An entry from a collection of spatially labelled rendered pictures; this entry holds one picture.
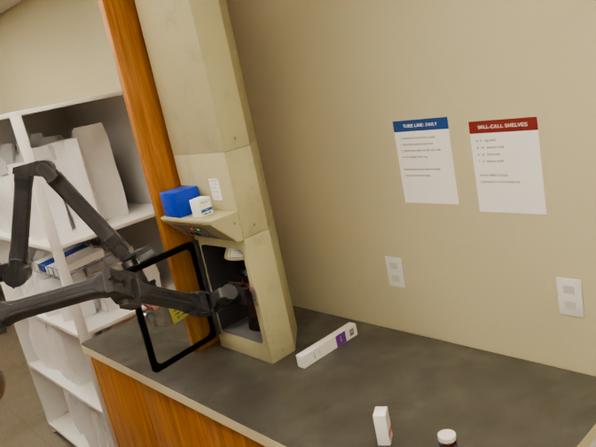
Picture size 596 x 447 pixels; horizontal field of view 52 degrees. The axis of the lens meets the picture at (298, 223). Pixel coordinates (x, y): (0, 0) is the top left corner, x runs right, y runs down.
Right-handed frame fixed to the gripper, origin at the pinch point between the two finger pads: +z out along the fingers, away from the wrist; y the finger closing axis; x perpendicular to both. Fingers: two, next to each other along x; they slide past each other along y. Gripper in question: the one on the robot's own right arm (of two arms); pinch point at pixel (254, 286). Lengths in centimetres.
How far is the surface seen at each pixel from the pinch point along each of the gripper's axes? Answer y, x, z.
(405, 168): -54, -38, 29
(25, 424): 242, 120, -25
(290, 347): -14.7, 21.4, -0.4
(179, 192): 5.4, -40.8, -20.4
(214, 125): -12, -62, -14
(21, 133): 103, -69, -31
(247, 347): -0.9, 20.5, -9.0
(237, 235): -14.1, -25.0, -14.2
